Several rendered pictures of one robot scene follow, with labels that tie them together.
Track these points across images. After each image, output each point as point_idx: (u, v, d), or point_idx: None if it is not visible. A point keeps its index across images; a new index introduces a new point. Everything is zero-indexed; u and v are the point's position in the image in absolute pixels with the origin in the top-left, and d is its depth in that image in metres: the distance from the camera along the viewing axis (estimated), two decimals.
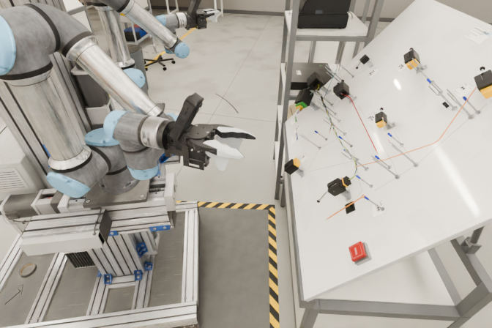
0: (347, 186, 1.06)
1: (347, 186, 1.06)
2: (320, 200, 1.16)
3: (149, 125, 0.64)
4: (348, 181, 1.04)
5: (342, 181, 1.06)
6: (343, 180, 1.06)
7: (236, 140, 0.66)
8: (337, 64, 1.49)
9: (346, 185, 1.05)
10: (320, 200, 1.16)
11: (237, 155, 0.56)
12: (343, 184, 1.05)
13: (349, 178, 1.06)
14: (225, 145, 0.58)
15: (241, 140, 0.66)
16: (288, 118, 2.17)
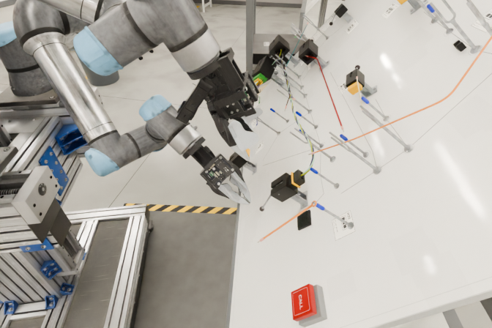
0: (299, 186, 0.66)
1: (299, 187, 0.65)
2: (263, 207, 0.76)
3: None
4: (299, 179, 0.64)
5: (291, 178, 0.66)
6: (293, 176, 0.66)
7: (245, 142, 0.54)
8: (305, 18, 1.09)
9: (297, 185, 0.65)
10: (263, 208, 0.76)
11: (249, 128, 0.64)
12: (292, 183, 0.65)
13: (302, 173, 0.66)
14: None
15: (247, 147, 0.55)
16: None
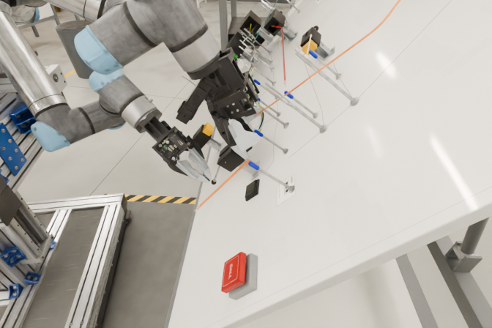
0: (246, 152, 0.60)
1: (246, 153, 0.60)
2: (215, 180, 0.70)
3: None
4: None
5: None
6: None
7: (245, 142, 0.54)
8: None
9: None
10: (215, 180, 0.70)
11: (249, 127, 0.64)
12: None
13: None
14: None
15: (247, 147, 0.55)
16: None
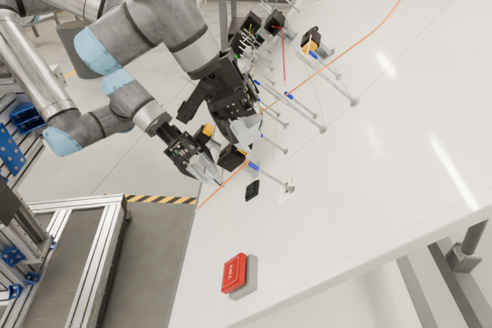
0: (246, 153, 0.60)
1: (245, 154, 0.60)
2: (222, 182, 0.70)
3: None
4: None
5: None
6: None
7: (247, 138, 0.56)
8: None
9: (244, 152, 0.60)
10: (222, 183, 0.70)
11: None
12: (238, 149, 0.59)
13: None
14: None
15: (250, 143, 0.56)
16: None
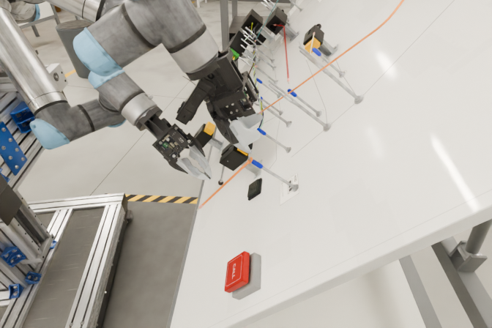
0: (246, 153, 0.60)
1: (246, 154, 0.60)
2: (222, 181, 0.70)
3: None
4: None
5: None
6: None
7: (247, 138, 0.56)
8: None
9: (244, 152, 0.60)
10: (222, 181, 0.70)
11: None
12: (238, 149, 0.59)
13: None
14: None
15: (250, 143, 0.56)
16: None
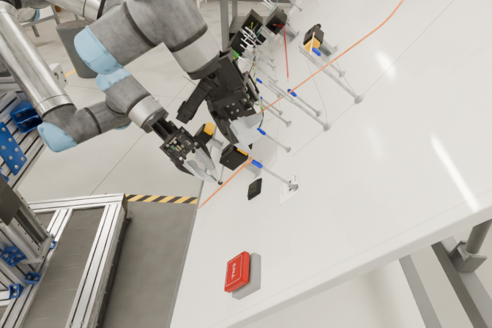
0: (246, 152, 0.60)
1: (246, 153, 0.60)
2: (221, 180, 0.70)
3: None
4: None
5: None
6: None
7: (247, 138, 0.56)
8: None
9: (244, 151, 0.60)
10: (221, 181, 0.70)
11: None
12: (238, 149, 0.59)
13: None
14: None
15: (250, 143, 0.56)
16: None
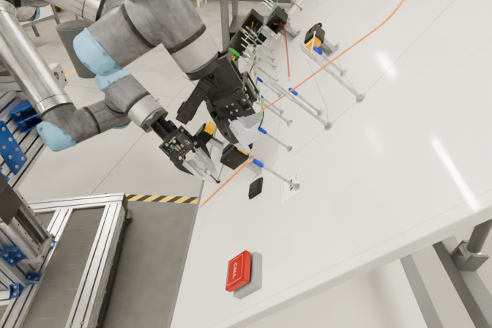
0: (246, 152, 0.60)
1: (246, 153, 0.60)
2: (219, 179, 0.70)
3: None
4: None
5: None
6: None
7: (247, 138, 0.56)
8: None
9: (244, 151, 0.60)
10: (220, 179, 0.70)
11: None
12: (238, 148, 0.59)
13: None
14: None
15: (250, 143, 0.56)
16: None
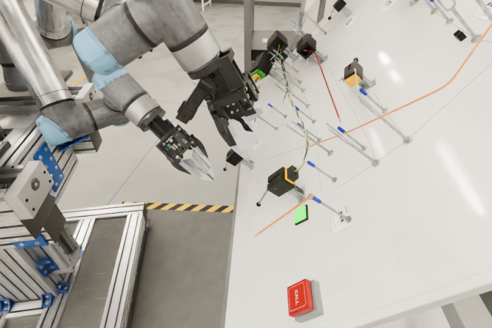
0: (293, 181, 0.65)
1: (293, 182, 0.65)
2: (260, 203, 0.75)
3: None
4: (292, 174, 0.63)
5: (285, 173, 0.65)
6: (287, 172, 0.66)
7: (245, 142, 0.54)
8: (303, 12, 1.08)
9: (291, 181, 0.64)
10: (261, 203, 0.75)
11: (249, 128, 0.64)
12: (285, 179, 0.64)
13: (296, 168, 0.65)
14: None
15: (247, 147, 0.55)
16: None
